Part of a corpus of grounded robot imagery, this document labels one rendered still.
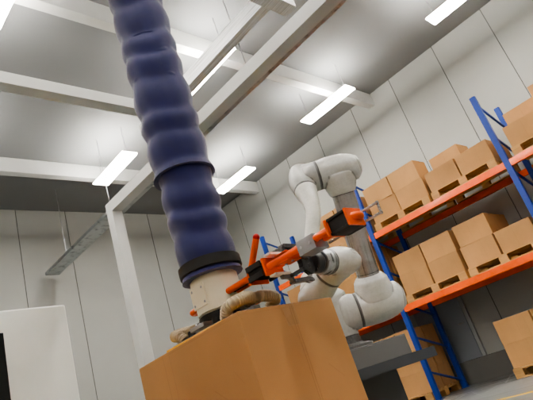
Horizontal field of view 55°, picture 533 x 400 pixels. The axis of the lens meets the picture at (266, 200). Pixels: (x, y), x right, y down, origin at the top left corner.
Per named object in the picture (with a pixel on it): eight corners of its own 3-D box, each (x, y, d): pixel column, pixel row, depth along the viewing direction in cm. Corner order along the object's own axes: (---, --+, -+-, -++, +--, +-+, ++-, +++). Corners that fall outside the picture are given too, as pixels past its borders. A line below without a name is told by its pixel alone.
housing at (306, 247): (298, 257, 150) (293, 243, 152) (313, 256, 155) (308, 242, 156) (316, 247, 146) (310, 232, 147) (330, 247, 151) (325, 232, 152)
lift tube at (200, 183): (170, 290, 181) (113, 59, 219) (218, 286, 197) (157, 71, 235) (205, 266, 168) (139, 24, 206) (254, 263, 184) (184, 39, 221)
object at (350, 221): (327, 237, 142) (321, 221, 144) (343, 237, 147) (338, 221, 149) (350, 224, 137) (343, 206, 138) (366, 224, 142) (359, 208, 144)
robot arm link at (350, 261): (346, 261, 174) (326, 289, 180) (372, 259, 185) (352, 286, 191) (327, 240, 180) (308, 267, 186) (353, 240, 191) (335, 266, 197)
